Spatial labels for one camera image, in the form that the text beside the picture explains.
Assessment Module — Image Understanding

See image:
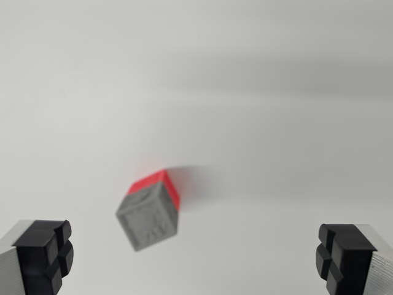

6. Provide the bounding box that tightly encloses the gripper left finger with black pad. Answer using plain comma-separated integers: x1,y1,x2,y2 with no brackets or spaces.
0,219,75,295

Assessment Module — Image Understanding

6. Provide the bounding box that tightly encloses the red embossed toy cube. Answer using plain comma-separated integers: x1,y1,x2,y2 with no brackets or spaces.
125,169,182,211

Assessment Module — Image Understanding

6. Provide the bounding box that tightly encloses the grey embossed toy cube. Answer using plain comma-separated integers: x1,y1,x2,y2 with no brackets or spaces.
115,181,179,253

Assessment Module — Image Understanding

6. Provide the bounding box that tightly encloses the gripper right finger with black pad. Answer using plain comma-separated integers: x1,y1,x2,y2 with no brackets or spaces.
314,223,393,295

